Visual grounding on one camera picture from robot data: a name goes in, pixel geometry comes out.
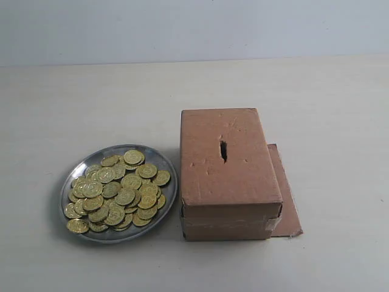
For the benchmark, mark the gold coin plate centre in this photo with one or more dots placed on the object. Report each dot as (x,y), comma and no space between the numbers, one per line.
(131,181)

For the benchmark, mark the flat brown cardboard flap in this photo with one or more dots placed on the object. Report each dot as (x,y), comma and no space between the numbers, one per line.
(289,223)

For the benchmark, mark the cardboard box with slot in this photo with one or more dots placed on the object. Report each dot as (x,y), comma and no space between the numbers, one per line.
(229,189)

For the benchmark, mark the gold coin at plate top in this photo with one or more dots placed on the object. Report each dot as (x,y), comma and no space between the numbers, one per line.
(133,157)

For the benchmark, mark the gold coin upper right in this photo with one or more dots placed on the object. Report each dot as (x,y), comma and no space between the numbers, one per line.
(147,171)

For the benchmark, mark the gold coin far right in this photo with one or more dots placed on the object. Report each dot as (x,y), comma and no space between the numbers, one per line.
(162,177)

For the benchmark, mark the gold coin bottom left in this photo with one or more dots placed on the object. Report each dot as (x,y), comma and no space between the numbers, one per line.
(77,226)

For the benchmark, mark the gold coin left edge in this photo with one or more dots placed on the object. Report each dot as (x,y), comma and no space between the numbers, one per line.
(70,213)

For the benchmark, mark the round silver metal plate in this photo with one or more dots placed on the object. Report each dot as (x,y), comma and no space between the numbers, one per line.
(110,237)

